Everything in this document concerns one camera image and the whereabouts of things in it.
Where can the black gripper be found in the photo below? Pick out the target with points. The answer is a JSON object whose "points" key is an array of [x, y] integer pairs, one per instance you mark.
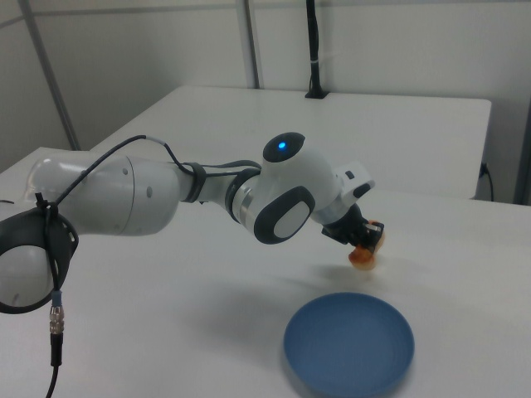
{"points": [[346, 226]]}

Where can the orange glazed bread roll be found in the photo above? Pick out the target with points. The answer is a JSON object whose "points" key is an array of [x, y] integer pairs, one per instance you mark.
{"points": [[363, 259]]}

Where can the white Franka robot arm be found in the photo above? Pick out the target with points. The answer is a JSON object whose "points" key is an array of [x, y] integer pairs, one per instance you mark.
{"points": [[137, 199]]}

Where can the blue round plate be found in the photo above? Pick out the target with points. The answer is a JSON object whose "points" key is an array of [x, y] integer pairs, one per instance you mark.
{"points": [[348, 344]]}

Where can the white background table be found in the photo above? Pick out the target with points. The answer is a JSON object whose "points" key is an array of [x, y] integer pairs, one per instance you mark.
{"points": [[415, 137]]}

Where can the black pole with clamp base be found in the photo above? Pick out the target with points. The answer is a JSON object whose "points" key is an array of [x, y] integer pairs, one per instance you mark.
{"points": [[313, 49]]}

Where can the grey partition frame post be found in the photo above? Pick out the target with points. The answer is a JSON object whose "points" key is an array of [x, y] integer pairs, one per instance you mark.
{"points": [[50, 74], [251, 41]]}

